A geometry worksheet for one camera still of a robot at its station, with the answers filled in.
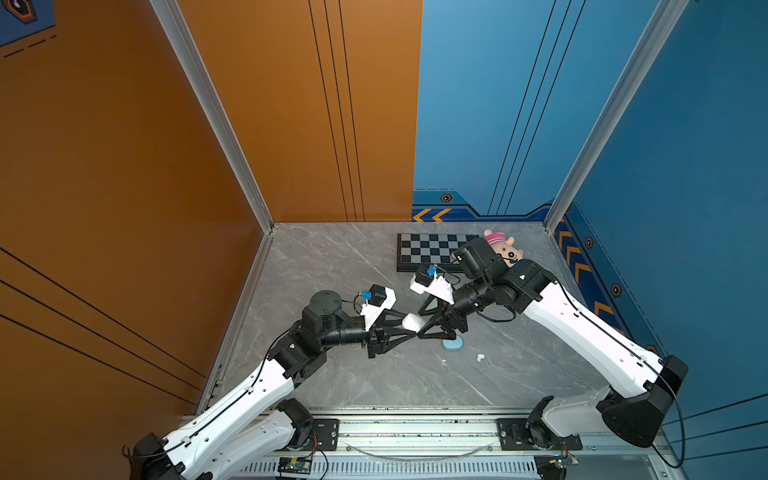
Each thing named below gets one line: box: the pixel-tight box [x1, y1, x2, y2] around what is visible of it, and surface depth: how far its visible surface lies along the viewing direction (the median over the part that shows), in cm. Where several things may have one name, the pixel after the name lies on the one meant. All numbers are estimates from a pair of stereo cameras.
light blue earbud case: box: [442, 336, 464, 350], surface depth 88 cm
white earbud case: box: [402, 313, 426, 332], surface depth 63 cm
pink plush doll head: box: [484, 229, 524, 268], surface depth 105 cm
